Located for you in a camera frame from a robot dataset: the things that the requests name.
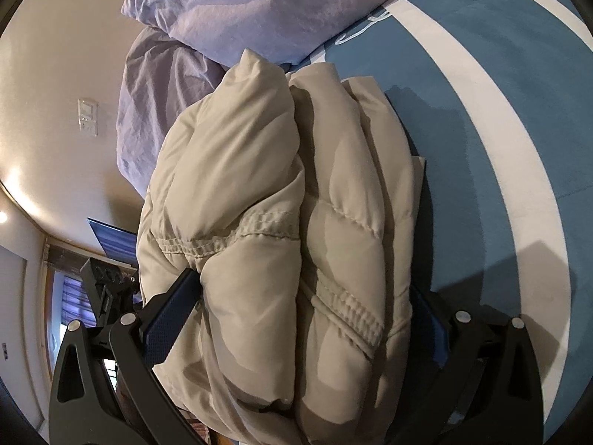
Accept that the beige puffer jacket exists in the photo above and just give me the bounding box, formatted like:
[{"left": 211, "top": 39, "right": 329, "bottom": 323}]
[{"left": 137, "top": 51, "right": 422, "bottom": 444}]

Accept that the white wall socket panel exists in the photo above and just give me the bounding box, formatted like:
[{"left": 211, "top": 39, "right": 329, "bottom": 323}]
[{"left": 77, "top": 99, "right": 99, "bottom": 137}]

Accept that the black flat television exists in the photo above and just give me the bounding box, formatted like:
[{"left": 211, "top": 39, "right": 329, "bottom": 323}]
[{"left": 87, "top": 218, "right": 138, "bottom": 267}]

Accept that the blue white striped bedsheet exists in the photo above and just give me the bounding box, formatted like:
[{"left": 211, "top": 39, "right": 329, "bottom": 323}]
[{"left": 288, "top": 0, "right": 592, "bottom": 444}]

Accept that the lavender pillow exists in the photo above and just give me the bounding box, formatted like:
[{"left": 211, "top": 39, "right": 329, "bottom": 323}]
[{"left": 116, "top": 27, "right": 226, "bottom": 197}]

